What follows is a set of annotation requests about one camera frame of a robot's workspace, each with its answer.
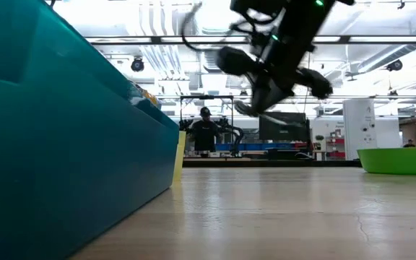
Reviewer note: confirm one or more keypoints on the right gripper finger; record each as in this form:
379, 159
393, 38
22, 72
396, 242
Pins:
262, 94
280, 94

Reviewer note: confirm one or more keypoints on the yellow Maruchan ramen packet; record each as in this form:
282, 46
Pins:
148, 96

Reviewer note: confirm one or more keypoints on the black background robot arm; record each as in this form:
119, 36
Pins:
235, 133
185, 124

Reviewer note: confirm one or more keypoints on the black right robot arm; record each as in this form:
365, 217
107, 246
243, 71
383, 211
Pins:
302, 18

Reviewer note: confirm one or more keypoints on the blue storage crates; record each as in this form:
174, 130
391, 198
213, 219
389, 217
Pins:
255, 146

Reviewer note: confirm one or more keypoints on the person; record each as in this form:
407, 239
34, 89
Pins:
204, 135
409, 144

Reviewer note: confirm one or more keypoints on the background wooden table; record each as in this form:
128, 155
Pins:
215, 158

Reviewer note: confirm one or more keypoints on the white pillar with signs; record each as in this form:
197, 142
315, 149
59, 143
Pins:
359, 128

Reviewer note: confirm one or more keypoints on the yellow translucent plastic bin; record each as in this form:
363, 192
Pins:
179, 155

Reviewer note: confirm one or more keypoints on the black ceiling spotlight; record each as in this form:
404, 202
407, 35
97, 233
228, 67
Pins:
137, 65
394, 65

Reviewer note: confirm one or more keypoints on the black overhead rig beam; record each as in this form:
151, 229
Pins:
155, 39

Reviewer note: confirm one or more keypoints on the bright green plastic bowl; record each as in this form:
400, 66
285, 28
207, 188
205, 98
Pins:
395, 160

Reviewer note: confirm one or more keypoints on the dark teal plastic bin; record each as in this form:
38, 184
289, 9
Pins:
49, 162

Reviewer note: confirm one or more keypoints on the black aluminium table frame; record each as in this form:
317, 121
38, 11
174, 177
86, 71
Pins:
302, 163

